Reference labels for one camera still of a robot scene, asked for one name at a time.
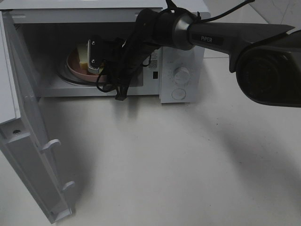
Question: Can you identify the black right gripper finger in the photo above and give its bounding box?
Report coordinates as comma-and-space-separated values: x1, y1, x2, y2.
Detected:
115, 86, 128, 101

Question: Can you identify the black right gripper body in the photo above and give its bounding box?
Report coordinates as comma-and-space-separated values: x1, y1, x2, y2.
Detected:
103, 35, 160, 92

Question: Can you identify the pink round plate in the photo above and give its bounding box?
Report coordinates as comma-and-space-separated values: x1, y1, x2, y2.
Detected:
66, 48, 98, 83

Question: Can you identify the round door release button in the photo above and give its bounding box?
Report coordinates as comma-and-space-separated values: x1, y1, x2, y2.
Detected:
172, 89, 186, 100

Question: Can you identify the white microwave door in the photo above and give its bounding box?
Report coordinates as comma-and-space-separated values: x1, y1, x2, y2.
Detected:
0, 10, 74, 223

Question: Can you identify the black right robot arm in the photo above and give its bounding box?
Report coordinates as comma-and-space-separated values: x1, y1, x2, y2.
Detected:
101, 8, 301, 107

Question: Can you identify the white warning label sticker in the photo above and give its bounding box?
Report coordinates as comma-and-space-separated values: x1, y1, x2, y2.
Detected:
147, 51, 159, 71

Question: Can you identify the top bread slice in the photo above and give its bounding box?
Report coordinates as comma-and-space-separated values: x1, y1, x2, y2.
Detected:
77, 43, 88, 71

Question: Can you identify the lower white timer knob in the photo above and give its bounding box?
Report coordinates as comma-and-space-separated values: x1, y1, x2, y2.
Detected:
173, 67, 190, 85

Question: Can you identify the glass microwave turntable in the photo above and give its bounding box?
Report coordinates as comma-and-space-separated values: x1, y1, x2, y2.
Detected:
55, 61, 96, 86

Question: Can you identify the white microwave oven body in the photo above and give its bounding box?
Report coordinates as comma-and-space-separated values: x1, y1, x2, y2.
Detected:
0, 0, 204, 103

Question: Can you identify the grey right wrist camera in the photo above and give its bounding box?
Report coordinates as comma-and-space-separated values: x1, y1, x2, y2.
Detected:
87, 35, 111, 74

